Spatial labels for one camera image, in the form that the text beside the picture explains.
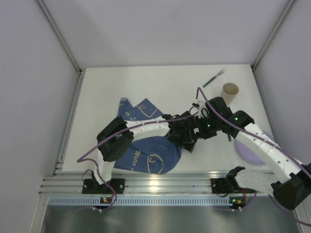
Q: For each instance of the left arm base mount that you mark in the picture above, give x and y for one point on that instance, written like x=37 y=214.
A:
x=91 y=186

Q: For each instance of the purple plate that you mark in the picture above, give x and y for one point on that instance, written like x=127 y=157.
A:
x=247 y=154

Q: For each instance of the perforated cable duct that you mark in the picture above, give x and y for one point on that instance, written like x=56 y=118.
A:
x=145 y=201

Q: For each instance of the fork with green handle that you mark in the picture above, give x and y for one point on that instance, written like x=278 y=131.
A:
x=222 y=71

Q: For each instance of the blue cloth placemat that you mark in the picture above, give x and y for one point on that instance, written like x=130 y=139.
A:
x=155 y=155

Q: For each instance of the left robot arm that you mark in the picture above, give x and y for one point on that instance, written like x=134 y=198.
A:
x=117 y=137

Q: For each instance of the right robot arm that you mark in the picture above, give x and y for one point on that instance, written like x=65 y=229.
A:
x=289 y=181

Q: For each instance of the aluminium rail frame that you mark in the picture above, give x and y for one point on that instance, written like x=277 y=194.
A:
x=141 y=184

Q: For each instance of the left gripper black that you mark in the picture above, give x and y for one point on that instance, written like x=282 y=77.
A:
x=185 y=137

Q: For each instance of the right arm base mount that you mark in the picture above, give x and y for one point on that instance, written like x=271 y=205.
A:
x=226 y=187

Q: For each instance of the beige cup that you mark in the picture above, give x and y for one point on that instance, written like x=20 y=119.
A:
x=229 y=92

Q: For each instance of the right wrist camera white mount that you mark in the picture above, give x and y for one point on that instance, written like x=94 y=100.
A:
x=201 y=107

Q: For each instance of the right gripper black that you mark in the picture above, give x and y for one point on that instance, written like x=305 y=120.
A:
x=198 y=124

